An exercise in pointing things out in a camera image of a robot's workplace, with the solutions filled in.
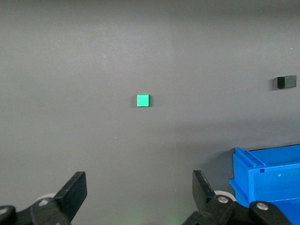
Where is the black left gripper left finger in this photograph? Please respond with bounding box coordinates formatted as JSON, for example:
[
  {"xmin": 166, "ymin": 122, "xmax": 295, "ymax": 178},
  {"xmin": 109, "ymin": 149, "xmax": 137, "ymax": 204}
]
[{"xmin": 0, "ymin": 171, "xmax": 88, "ymax": 225}]

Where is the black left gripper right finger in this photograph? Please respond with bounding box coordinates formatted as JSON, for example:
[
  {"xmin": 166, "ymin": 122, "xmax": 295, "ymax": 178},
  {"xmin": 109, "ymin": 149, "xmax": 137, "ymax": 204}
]
[{"xmin": 181, "ymin": 170, "xmax": 293, "ymax": 225}]

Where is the green cube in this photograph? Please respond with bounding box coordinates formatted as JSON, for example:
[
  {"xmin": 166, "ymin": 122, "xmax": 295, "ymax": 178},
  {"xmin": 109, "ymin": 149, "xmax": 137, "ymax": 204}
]
[{"xmin": 136, "ymin": 94, "xmax": 150, "ymax": 108}]

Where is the black cube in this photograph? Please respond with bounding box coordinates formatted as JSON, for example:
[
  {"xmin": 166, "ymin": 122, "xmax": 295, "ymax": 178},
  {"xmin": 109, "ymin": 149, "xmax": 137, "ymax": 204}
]
[{"xmin": 277, "ymin": 75, "xmax": 297, "ymax": 89}]

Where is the blue plastic storage bin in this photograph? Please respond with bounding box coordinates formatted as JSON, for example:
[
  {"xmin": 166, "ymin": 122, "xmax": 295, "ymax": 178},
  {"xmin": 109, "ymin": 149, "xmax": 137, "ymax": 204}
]
[{"xmin": 229, "ymin": 144, "xmax": 300, "ymax": 225}]

